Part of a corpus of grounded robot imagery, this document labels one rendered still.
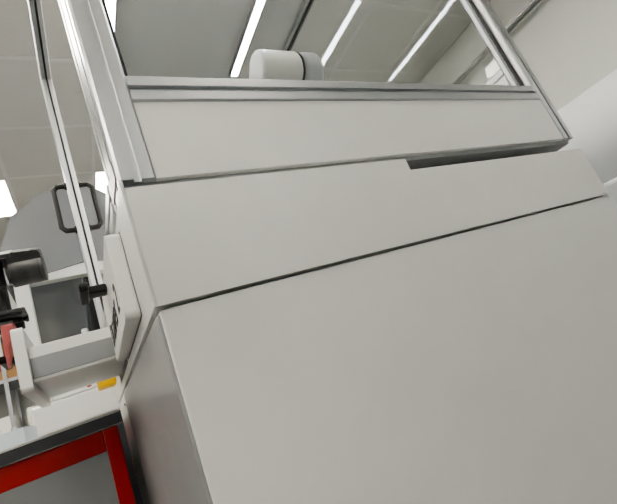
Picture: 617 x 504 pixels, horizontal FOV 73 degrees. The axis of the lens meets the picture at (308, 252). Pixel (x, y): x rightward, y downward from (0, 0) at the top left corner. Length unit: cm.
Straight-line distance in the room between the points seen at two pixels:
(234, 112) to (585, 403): 65
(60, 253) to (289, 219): 149
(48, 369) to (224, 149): 51
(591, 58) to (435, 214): 302
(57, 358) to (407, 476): 61
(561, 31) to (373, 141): 314
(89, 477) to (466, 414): 79
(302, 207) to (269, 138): 11
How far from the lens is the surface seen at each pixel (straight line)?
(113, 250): 55
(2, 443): 117
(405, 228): 61
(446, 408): 56
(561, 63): 371
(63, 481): 108
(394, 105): 76
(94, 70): 58
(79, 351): 86
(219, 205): 49
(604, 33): 361
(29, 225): 198
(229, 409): 43
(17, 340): 85
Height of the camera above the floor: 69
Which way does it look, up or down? 15 degrees up
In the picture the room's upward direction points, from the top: 22 degrees counter-clockwise
